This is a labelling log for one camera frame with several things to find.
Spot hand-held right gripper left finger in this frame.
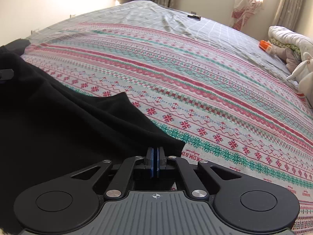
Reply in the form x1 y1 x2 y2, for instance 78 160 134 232
70 147 155 200

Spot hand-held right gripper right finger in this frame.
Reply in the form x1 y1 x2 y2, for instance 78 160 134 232
155 147 242 200

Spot black pants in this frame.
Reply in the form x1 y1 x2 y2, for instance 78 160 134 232
0 38 186 233

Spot red green patterned blanket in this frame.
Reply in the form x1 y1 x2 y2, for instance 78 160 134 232
21 22 313 235

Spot grey checked bed sheet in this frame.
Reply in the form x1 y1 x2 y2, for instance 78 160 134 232
26 0 294 79

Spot grey folded cloth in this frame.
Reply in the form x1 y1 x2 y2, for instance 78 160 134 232
271 45 303 73

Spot white plush rabbit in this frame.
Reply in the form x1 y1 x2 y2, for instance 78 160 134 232
286 52 313 94

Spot pink and white hanging cloth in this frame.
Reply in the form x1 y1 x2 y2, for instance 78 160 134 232
231 0 264 31

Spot folded white quilt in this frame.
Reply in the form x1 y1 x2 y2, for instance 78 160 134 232
268 26 313 62

